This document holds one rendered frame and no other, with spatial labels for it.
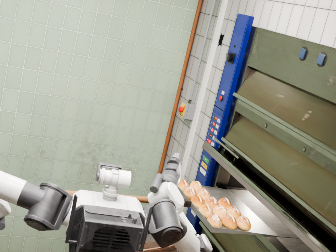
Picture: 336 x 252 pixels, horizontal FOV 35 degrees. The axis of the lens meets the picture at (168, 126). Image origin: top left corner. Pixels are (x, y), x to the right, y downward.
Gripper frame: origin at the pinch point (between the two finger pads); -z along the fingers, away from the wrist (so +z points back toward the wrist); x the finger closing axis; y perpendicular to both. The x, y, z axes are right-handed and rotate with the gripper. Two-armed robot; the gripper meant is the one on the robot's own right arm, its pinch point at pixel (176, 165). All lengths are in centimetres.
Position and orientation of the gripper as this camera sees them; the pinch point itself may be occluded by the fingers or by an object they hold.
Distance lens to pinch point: 239.9
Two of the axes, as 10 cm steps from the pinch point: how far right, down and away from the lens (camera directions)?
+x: -0.4, -8.8, -4.7
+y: -9.7, -0.8, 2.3
